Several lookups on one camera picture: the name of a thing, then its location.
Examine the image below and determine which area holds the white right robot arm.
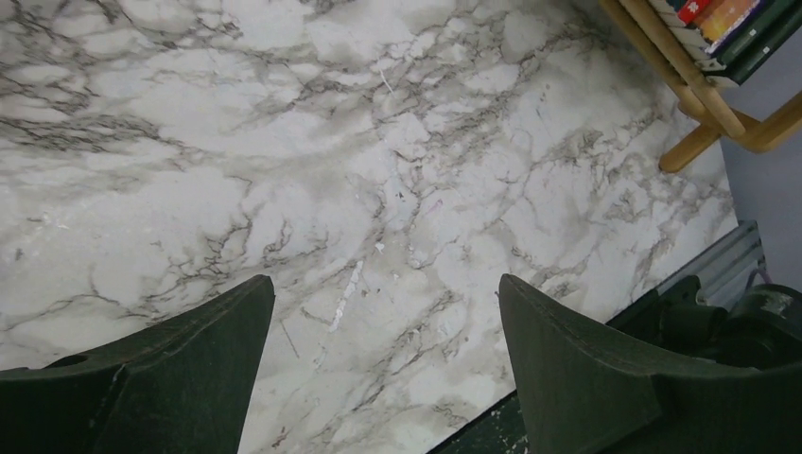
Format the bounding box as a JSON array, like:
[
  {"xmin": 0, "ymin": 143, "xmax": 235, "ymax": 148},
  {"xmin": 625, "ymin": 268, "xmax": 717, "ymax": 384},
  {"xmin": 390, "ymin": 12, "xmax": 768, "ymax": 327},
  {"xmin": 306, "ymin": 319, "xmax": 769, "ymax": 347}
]
[{"xmin": 656, "ymin": 276, "xmax": 801, "ymax": 370}]

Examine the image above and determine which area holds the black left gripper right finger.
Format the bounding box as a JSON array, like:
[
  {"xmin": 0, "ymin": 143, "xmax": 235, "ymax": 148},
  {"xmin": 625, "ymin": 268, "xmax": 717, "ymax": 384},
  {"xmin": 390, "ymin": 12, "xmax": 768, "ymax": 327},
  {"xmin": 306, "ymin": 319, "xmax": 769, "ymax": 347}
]
[{"xmin": 498, "ymin": 274, "xmax": 801, "ymax": 453}]

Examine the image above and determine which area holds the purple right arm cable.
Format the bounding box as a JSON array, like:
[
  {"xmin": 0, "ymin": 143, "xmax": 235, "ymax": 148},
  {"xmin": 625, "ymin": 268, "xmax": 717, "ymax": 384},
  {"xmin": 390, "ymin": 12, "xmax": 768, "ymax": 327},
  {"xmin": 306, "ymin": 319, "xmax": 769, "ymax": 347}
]
[{"xmin": 742, "ymin": 268, "xmax": 773, "ymax": 293}]

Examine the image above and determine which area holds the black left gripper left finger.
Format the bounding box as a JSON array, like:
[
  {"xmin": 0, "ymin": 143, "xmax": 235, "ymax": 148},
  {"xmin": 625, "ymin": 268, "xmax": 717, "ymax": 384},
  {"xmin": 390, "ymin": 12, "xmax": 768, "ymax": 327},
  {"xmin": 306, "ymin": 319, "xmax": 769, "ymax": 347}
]
[{"xmin": 1, "ymin": 275, "xmax": 275, "ymax": 453}]

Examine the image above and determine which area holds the wooden book rack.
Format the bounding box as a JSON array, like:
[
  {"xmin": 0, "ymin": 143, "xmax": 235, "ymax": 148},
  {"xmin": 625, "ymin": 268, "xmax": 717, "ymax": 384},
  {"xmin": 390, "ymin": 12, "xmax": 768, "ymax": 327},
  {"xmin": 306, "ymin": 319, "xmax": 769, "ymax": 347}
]
[{"xmin": 601, "ymin": 1, "xmax": 801, "ymax": 173}]

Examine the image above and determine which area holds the black hardcover book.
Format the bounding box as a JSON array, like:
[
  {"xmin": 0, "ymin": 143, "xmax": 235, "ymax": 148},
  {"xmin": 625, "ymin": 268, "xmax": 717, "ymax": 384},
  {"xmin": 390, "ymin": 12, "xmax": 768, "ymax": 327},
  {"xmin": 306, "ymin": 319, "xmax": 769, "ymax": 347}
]
[{"xmin": 706, "ymin": 16, "xmax": 801, "ymax": 88}]

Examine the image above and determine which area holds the dark green thin book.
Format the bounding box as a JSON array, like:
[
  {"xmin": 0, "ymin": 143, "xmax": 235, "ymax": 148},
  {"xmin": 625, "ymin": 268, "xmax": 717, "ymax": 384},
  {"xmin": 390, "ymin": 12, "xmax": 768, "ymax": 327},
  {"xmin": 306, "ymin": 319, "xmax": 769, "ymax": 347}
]
[{"xmin": 700, "ymin": 0, "xmax": 801, "ymax": 73}]

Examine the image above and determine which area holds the red comic paperback book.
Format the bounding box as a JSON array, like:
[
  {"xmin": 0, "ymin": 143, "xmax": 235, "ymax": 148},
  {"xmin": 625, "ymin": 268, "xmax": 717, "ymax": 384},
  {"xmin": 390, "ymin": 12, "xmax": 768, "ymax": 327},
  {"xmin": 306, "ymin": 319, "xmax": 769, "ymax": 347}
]
[{"xmin": 668, "ymin": 0, "xmax": 711, "ymax": 26}]

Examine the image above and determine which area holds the purple comic paperback book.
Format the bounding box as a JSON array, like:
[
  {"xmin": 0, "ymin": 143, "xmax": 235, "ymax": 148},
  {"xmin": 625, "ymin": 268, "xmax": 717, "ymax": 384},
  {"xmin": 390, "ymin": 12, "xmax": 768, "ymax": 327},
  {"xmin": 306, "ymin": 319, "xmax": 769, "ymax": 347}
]
[{"xmin": 648, "ymin": 0, "xmax": 726, "ymax": 71}]

